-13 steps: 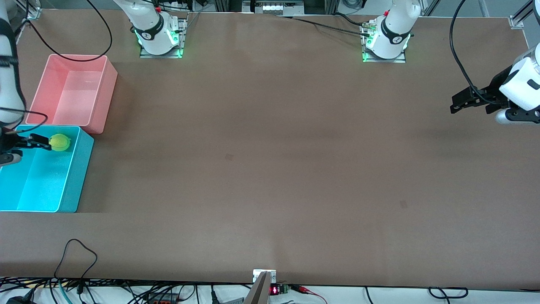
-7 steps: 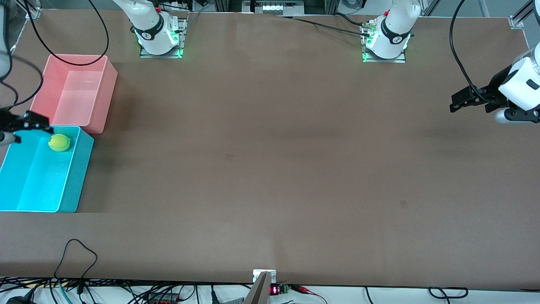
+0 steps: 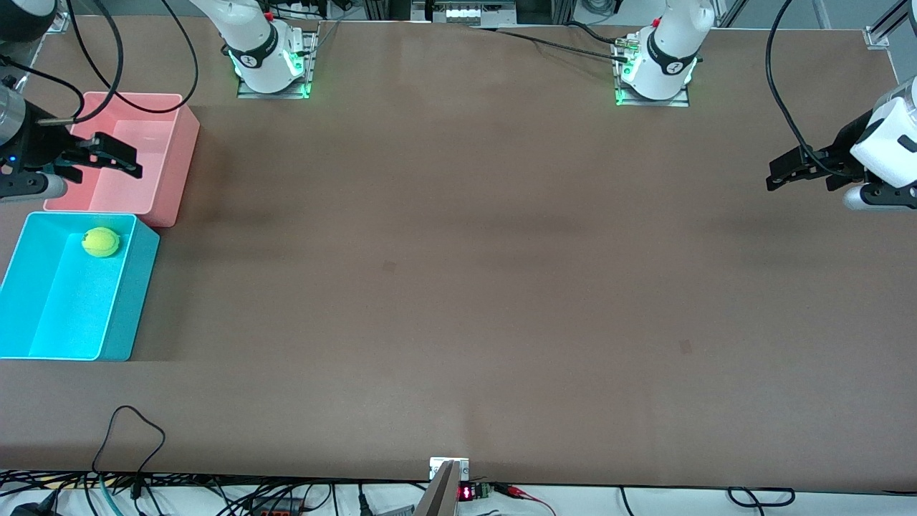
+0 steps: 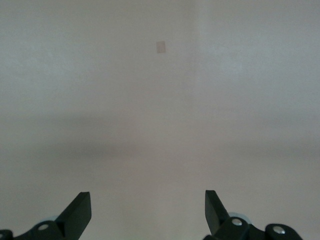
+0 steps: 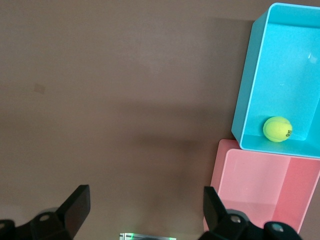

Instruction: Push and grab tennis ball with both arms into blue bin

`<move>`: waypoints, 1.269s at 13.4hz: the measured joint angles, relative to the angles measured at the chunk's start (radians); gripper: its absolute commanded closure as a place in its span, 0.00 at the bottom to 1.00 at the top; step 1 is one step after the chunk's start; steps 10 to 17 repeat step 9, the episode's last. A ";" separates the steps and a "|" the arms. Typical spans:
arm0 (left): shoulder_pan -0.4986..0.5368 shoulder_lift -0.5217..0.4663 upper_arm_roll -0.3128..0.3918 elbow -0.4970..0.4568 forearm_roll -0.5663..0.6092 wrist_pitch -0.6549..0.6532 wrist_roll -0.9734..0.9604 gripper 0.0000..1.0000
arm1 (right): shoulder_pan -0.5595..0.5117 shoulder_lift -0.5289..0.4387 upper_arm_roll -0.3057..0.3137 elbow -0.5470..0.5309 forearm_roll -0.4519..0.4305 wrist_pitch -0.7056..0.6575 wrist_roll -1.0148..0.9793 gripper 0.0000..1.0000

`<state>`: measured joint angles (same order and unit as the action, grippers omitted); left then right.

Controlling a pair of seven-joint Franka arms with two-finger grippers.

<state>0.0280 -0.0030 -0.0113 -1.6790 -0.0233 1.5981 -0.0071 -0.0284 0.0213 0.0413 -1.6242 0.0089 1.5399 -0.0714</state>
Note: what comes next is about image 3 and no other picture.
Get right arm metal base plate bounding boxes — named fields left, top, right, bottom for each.
left=236, top=29, right=320, bottom=100

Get blue plastic bin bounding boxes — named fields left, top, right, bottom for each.
left=0, top=212, right=160, bottom=362

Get pink plastic bin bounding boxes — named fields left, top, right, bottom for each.
left=43, top=92, right=201, bottom=229

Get black coiled floor cable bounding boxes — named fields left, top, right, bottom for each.
left=726, top=487, right=797, bottom=507

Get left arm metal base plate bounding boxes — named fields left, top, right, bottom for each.
left=614, top=36, right=693, bottom=108

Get black looped table cable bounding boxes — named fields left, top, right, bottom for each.
left=92, top=405, right=167, bottom=500

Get black power plug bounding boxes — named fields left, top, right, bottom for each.
left=0, top=491, right=59, bottom=516

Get thick black base cable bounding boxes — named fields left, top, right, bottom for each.
left=566, top=21, right=633, bottom=47

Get small metal edge bracket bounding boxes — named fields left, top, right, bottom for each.
left=429, top=457, right=471, bottom=482

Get grey electronics box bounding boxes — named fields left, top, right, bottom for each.
left=411, top=0, right=517, bottom=27

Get thin black base cable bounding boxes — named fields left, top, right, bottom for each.
left=469, top=25, right=633, bottom=62

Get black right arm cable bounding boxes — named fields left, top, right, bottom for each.
left=0, top=0, right=199, bottom=124

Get yellow-green tennis ball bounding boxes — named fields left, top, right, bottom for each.
left=81, top=227, right=121, bottom=259

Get red clip lead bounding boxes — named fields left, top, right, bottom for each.
left=494, top=484, right=557, bottom=516

